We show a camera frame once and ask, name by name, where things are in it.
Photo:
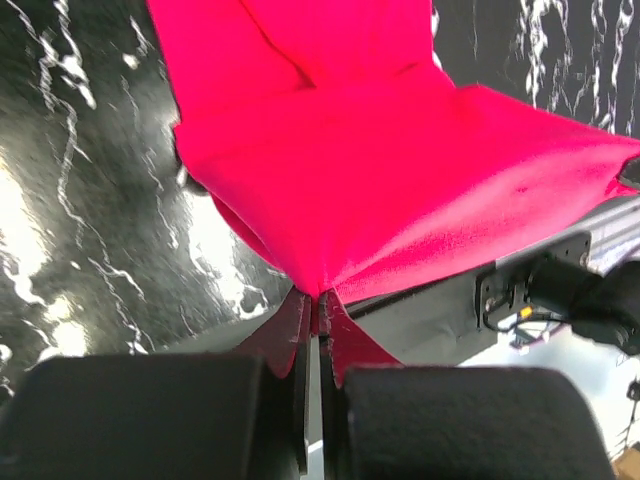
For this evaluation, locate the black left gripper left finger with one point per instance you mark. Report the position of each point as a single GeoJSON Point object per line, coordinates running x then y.
{"type": "Point", "coordinates": [242, 414]}

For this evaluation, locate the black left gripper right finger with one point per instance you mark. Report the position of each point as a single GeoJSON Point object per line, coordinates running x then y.
{"type": "Point", "coordinates": [385, 420]}

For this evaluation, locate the magenta t shirt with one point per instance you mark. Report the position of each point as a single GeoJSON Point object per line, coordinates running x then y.
{"type": "Point", "coordinates": [332, 144]}

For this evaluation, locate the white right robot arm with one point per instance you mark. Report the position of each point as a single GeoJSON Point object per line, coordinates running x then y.
{"type": "Point", "coordinates": [604, 309]}

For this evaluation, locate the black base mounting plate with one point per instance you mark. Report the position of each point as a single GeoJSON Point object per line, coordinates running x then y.
{"type": "Point", "coordinates": [443, 322]}

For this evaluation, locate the black marble pattern mat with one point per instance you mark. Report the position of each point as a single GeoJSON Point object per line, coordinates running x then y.
{"type": "Point", "coordinates": [108, 247]}

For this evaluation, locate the aluminium frame rail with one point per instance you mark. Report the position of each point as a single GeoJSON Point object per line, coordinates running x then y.
{"type": "Point", "coordinates": [614, 237]}

